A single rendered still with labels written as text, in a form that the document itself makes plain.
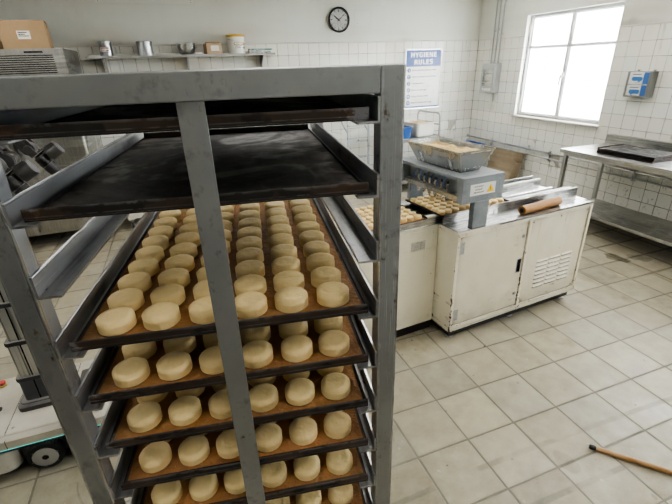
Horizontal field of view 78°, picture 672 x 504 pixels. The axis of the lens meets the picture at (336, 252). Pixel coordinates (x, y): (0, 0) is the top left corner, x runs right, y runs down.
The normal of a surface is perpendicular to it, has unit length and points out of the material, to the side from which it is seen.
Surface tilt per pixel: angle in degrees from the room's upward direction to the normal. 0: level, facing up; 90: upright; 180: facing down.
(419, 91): 90
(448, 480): 0
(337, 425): 0
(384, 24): 90
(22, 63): 90
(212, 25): 90
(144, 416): 0
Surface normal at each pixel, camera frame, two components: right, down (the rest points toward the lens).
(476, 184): 0.43, 0.36
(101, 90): 0.19, 0.40
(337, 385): -0.03, -0.91
